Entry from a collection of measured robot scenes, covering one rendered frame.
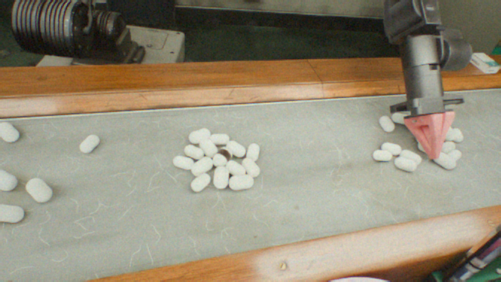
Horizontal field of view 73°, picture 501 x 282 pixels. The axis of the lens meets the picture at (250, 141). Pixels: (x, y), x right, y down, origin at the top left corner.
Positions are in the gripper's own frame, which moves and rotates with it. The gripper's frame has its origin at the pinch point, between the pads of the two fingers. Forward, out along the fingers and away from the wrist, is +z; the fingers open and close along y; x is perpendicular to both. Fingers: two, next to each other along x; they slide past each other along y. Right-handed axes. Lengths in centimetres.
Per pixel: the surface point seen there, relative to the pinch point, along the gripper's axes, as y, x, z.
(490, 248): -8.9, -15.7, 10.7
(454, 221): -6.3, -8.4, 9.1
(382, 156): -9.0, 1.5, -0.7
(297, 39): 64, 178, -88
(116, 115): -51, 14, -13
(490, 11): 132, 85, -66
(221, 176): -36.4, 0.5, -0.8
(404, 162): -6.1, -0.2, 0.7
